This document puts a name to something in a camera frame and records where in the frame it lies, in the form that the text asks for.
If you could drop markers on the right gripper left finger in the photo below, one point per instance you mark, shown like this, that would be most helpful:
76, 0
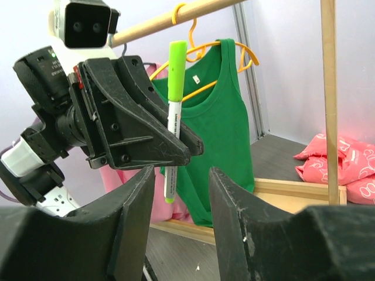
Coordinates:
103, 240

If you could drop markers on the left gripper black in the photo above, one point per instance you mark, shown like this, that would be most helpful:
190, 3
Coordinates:
122, 119

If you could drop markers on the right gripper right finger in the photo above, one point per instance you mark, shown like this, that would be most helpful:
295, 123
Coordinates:
258, 241

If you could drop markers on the light green pen cap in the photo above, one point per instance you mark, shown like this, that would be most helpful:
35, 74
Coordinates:
177, 63

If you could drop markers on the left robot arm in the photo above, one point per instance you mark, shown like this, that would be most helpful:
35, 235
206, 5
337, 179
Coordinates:
28, 169

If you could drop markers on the yellow plastic hanger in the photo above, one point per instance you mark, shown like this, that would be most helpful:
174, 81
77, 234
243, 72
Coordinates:
194, 53

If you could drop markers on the green tank top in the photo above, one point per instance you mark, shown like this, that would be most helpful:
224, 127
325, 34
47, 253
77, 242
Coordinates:
219, 117

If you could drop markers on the red patterned cloth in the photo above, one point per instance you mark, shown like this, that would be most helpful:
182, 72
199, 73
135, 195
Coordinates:
355, 166

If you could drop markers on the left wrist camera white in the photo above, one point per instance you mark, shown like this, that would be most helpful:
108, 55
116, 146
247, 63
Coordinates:
81, 30

